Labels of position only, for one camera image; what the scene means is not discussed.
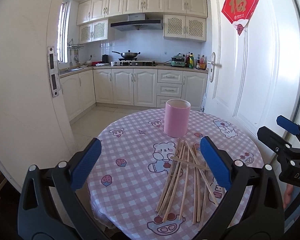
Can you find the lower kitchen cabinets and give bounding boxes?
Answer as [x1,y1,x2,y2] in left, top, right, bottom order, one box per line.
[61,66,207,120]

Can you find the kitchen cabinets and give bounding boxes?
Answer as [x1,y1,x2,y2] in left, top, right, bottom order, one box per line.
[77,0,208,43]
[61,66,207,120]

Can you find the upper kitchen cabinets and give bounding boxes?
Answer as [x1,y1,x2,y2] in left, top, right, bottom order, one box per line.
[77,0,208,43]

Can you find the right hand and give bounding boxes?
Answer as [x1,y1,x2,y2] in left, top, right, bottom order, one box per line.
[283,184,294,209]

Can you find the white door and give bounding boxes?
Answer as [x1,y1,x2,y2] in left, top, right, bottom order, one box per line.
[205,0,300,163]

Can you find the pink checkered tablecloth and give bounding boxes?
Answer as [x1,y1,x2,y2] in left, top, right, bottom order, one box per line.
[88,109,263,239]

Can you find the orange oil bottle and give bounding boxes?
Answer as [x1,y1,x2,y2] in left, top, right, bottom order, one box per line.
[200,55,207,70]

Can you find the door latch plate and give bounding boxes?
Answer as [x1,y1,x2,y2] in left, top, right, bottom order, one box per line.
[47,46,61,98]

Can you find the pink cylindrical utensil holder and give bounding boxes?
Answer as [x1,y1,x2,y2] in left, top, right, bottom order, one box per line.
[164,99,191,138]

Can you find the dark sauce bottle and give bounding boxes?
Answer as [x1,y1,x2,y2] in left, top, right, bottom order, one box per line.
[196,54,200,69]

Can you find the green bottle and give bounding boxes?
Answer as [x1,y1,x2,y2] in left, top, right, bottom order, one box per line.
[189,53,194,69]

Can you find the green electric cooker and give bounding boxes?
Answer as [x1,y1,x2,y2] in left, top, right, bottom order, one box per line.
[171,53,185,67]

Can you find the red fu door decoration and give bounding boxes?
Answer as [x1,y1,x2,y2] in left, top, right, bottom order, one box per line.
[222,0,259,36]

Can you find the black kettle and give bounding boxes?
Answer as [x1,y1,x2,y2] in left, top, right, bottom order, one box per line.
[102,54,109,63]

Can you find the gas stove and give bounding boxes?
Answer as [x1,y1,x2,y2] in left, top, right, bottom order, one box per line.
[110,60,157,67]

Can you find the window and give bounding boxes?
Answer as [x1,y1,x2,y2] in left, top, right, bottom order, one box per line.
[57,1,69,63]

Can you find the black wok with lid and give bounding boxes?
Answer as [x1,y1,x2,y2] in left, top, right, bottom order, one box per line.
[112,50,141,60]

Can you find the range hood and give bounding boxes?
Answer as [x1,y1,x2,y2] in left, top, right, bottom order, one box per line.
[110,14,163,31]

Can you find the door handle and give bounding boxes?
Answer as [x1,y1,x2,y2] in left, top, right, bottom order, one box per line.
[207,52,221,82]

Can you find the wall utensil rack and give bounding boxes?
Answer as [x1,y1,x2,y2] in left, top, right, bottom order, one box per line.
[67,39,84,67]

